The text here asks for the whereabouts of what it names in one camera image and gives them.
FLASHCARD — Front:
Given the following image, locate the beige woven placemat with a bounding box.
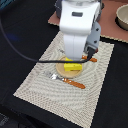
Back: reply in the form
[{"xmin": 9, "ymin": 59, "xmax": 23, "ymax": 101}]
[{"xmin": 13, "ymin": 30, "xmax": 115, "ymax": 128}]

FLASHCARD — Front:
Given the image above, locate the fork with wooden handle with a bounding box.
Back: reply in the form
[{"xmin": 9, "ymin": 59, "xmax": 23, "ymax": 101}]
[{"xmin": 82, "ymin": 55, "xmax": 97, "ymax": 62}]

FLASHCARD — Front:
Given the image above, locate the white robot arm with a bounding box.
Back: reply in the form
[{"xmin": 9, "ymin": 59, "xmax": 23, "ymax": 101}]
[{"xmin": 59, "ymin": 0, "xmax": 101, "ymax": 61}]

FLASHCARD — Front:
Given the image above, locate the round wooden plate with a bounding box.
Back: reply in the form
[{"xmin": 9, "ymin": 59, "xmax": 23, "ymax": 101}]
[{"xmin": 55, "ymin": 56, "xmax": 84, "ymax": 79}]

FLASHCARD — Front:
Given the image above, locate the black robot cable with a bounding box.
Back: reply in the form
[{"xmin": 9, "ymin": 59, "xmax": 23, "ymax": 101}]
[{"xmin": 0, "ymin": 13, "xmax": 98, "ymax": 65}]

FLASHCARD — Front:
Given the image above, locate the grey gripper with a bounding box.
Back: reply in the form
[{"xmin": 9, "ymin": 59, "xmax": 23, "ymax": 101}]
[{"xmin": 84, "ymin": 22, "xmax": 101, "ymax": 53}]

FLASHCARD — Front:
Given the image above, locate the beige bowl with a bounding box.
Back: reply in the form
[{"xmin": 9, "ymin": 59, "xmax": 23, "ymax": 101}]
[{"xmin": 116, "ymin": 4, "xmax": 128, "ymax": 30}]

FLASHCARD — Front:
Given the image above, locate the yellow toy cheese wedge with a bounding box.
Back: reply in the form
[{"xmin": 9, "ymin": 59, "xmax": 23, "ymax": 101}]
[{"xmin": 64, "ymin": 57, "xmax": 82, "ymax": 71}]

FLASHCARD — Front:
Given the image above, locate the brown toy stove board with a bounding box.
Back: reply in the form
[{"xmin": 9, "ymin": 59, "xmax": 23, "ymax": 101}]
[{"xmin": 48, "ymin": 0, "xmax": 128, "ymax": 43}]

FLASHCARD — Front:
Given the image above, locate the knife with wooden handle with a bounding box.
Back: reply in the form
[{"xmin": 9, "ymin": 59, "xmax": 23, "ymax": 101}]
[{"xmin": 44, "ymin": 71, "xmax": 85, "ymax": 89}]

